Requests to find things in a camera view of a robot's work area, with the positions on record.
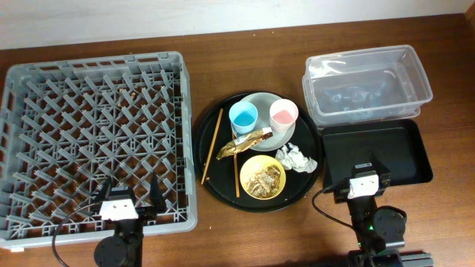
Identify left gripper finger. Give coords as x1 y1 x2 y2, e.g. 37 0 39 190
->
94 177 112 203
149 173 166 208

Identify white tissue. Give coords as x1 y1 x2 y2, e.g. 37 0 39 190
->
275 142 318 173

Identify wooden chopstick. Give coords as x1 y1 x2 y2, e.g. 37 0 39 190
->
232 131 240 198
200 108 223 185

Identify gold snack wrapper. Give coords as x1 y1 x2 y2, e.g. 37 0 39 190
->
216 127 273 160

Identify pink cup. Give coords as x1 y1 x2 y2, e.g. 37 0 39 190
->
269 99 298 132

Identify yellow bowl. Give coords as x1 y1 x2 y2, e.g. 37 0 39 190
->
240 155 286 200

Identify food scraps with rice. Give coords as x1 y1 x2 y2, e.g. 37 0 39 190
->
246 165 281 199

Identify blue cup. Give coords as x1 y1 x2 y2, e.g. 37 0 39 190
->
229 102 258 135

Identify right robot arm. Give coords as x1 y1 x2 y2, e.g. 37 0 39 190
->
333 154 434 267

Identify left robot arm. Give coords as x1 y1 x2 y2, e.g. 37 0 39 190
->
93 174 166 266

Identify grey dishwasher rack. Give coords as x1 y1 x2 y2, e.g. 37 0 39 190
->
1 51 197 251

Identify black rectangular tray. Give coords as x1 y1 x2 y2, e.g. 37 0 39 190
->
321 119 433 187

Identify clear plastic bin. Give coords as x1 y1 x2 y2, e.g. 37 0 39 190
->
302 45 433 128

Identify round black tray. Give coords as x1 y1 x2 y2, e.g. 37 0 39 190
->
193 93 324 212

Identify grey plate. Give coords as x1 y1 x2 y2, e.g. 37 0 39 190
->
231 93 296 152

